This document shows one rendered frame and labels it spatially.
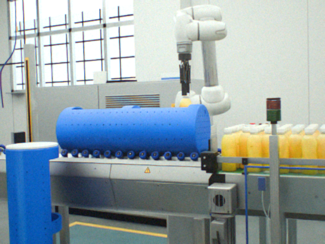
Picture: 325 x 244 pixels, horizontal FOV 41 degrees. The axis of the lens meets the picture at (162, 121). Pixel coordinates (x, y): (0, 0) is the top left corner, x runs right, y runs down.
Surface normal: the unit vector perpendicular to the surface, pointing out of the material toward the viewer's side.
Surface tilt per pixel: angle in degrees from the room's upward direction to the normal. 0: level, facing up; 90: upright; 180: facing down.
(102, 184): 109
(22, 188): 90
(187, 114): 50
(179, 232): 90
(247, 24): 90
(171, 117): 56
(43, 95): 90
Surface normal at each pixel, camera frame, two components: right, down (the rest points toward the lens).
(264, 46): -0.49, 0.06
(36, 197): 0.36, 0.04
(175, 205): -0.37, 0.39
